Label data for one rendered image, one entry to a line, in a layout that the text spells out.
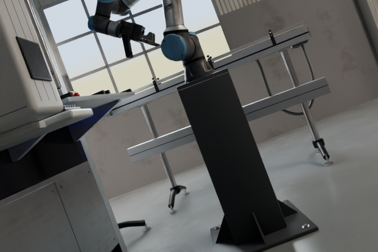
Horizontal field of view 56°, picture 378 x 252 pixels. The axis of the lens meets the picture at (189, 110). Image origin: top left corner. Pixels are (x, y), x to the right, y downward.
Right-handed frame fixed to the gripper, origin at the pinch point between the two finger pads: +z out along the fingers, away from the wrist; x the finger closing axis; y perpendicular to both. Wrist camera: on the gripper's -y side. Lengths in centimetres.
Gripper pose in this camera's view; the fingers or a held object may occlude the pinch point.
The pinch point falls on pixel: (156, 45)
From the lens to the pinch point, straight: 174.5
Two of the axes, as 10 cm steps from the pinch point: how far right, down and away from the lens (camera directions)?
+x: 1.6, -0.7, 9.9
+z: 9.5, 2.9, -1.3
